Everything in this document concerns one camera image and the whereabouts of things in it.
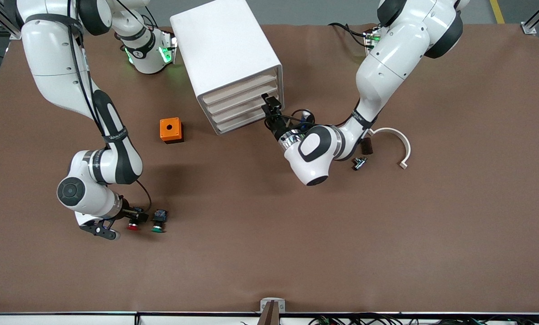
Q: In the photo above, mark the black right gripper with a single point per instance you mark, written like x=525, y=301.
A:
x=127, y=212

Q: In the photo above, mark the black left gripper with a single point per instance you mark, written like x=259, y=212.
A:
x=278, y=129

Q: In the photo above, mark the red mushroom push button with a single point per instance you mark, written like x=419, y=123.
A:
x=132, y=226

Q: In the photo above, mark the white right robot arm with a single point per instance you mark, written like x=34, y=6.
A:
x=57, y=58

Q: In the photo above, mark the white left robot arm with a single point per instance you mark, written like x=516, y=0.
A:
x=386, y=63

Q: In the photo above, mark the green mushroom push button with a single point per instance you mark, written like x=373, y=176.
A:
x=160, y=216

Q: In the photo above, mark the small brown block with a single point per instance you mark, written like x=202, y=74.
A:
x=367, y=146

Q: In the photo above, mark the small metal fitting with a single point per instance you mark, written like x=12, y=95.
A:
x=359, y=163

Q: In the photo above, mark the brown table cover mat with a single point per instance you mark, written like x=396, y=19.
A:
x=269, y=234

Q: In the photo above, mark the white curved plastic arc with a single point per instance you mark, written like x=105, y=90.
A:
x=407, y=149

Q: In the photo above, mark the yellow floor tape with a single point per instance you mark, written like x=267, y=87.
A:
x=497, y=11

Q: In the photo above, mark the orange button enclosure box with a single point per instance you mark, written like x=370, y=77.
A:
x=164, y=134

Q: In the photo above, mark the black table edge rail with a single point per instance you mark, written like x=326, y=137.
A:
x=115, y=313

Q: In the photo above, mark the grey camera bracket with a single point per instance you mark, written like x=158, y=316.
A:
x=264, y=304

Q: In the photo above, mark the brown post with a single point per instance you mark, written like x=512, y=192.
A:
x=270, y=317

